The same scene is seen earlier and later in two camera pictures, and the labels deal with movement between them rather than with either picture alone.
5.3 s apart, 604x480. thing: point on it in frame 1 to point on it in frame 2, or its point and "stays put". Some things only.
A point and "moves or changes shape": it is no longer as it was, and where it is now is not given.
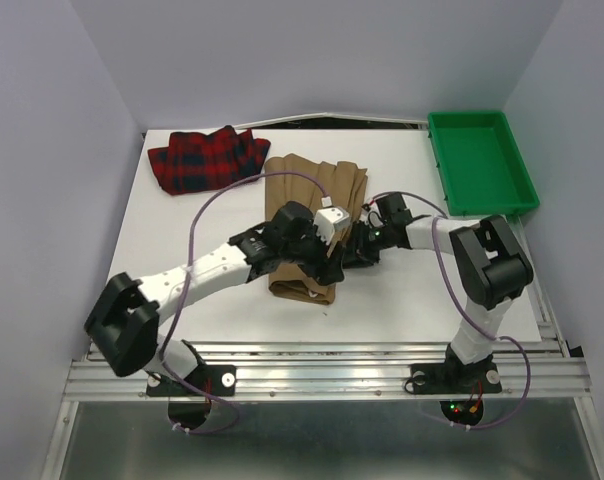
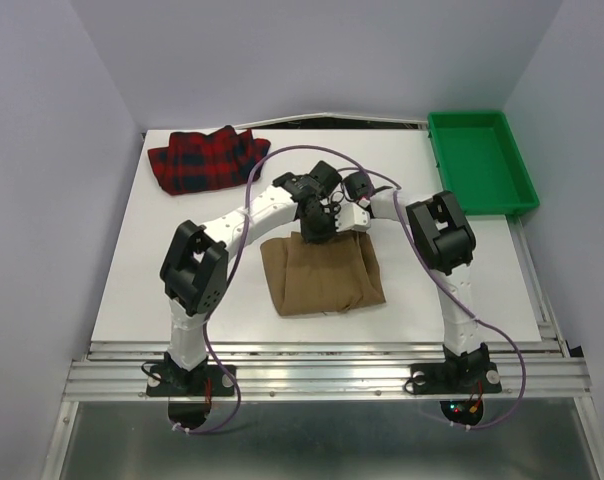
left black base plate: x=213 y=380 stays put
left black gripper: x=326 y=272 to x=309 y=235
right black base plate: x=455 y=378 stays put
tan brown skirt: x=309 y=181 moves or changes shape
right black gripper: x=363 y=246 to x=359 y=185
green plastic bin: x=480 y=163 stays put
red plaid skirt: x=199 y=162 stays put
